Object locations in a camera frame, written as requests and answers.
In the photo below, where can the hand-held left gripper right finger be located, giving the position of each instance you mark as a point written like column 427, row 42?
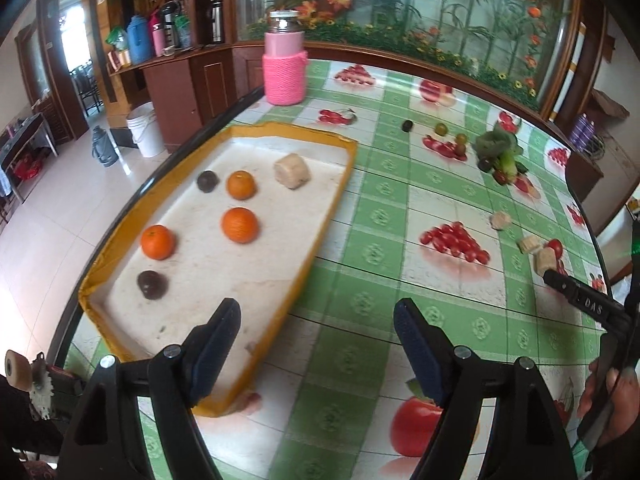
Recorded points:
column 420, row 357

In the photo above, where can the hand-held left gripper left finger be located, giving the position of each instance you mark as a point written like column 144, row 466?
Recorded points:
column 215, row 360

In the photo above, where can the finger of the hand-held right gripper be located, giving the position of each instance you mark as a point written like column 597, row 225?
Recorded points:
column 560, row 281

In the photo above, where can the beige bread piece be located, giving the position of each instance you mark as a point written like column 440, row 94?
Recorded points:
column 546, row 261

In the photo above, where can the yellow-edged white foam tray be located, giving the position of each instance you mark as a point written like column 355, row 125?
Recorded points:
column 210, row 260

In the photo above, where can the person's right hand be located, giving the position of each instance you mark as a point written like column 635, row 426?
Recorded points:
column 627, row 400

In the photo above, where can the dark purple passion fruit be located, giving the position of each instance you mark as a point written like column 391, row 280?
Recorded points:
column 206, row 181
column 151, row 285

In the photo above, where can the low brown wooden cabinet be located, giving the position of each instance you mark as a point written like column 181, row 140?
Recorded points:
column 585, row 180

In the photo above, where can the red cherry tomato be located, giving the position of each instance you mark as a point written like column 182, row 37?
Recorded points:
column 500, row 177

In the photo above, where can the orange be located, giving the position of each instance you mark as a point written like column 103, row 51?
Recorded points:
column 240, row 225
column 157, row 242
column 241, row 185

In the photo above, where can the dark purple grape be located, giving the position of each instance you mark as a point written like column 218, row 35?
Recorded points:
column 484, row 164

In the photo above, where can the green bok choy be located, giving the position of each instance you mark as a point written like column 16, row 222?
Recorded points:
column 495, row 144

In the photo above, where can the green grape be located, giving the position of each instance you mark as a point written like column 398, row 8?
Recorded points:
column 440, row 129
column 461, row 137

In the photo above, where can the beige wheel tool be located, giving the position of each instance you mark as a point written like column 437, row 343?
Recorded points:
column 17, row 370

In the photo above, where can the person's dark clothing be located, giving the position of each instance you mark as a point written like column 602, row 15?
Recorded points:
column 25, row 440

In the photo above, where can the dark olive-coloured small fruit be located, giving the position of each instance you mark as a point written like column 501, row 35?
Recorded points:
column 407, row 125

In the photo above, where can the white plastic bucket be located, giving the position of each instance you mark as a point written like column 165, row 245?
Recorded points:
column 145, row 130

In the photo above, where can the grey-blue floor jug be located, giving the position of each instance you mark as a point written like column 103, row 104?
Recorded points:
column 103, row 146

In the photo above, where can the red plastic bag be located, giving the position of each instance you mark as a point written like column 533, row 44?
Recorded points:
column 27, row 167

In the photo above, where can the tall brown wooden cabinet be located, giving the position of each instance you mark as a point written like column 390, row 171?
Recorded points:
column 185, row 90

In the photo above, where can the pink knit-sleeved glass jar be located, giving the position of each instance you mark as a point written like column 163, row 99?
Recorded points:
column 284, row 65

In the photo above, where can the pink thermos bottle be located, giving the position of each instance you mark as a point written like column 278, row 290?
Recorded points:
column 159, row 37

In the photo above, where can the blue thermos jug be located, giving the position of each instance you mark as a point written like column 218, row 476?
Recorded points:
column 135, row 40

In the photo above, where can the green plastic bag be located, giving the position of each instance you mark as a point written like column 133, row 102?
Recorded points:
column 116, row 37

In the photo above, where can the black airpot thermos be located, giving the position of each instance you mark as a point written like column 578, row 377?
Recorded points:
column 171, row 25

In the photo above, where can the dark steel thermos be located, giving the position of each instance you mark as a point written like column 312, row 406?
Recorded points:
column 216, row 21

